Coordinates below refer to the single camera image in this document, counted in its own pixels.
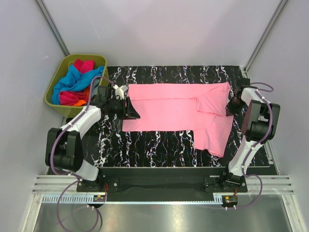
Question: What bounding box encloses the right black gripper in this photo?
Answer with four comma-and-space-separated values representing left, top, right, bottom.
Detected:
225, 97, 246, 116

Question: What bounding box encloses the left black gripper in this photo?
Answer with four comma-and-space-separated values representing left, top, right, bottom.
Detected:
107, 97, 140, 120

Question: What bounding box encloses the light pink t-shirt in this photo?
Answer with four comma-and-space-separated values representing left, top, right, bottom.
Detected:
122, 82, 233, 158

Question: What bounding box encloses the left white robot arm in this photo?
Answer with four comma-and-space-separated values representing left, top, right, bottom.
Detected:
45, 85, 140, 191

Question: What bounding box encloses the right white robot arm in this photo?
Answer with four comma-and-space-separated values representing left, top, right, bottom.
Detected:
218, 85, 281, 192

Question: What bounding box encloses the grey t-shirt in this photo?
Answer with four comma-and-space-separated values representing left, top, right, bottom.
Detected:
91, 78, 100, 97

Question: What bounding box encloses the orange t-shirt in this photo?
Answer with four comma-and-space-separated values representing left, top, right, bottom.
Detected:
73, 86, 90, 106

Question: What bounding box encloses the blue t-shirt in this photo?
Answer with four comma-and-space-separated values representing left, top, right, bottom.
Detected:
51, 65, 105, 105

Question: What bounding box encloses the magenta t-shirt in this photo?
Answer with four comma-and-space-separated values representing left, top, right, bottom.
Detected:
59, 59, 95, 106

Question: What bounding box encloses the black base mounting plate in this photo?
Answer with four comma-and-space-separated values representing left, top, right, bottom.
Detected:
72, 167, 275, 203

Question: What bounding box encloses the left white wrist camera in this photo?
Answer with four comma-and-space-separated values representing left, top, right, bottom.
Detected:
113, 85, 128, 100

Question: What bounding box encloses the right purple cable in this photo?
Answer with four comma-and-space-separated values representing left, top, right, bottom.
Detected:
235, 82, 274, 210

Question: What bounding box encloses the purple cable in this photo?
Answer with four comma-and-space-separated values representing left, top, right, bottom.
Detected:
235, 82, 274, 210
49, 75, 119, 231

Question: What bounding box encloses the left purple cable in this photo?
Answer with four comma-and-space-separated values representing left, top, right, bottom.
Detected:
49, 75, 119, 231

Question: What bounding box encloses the aluminium frame rail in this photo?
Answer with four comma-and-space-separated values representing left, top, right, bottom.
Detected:
32, 175, 295, 194

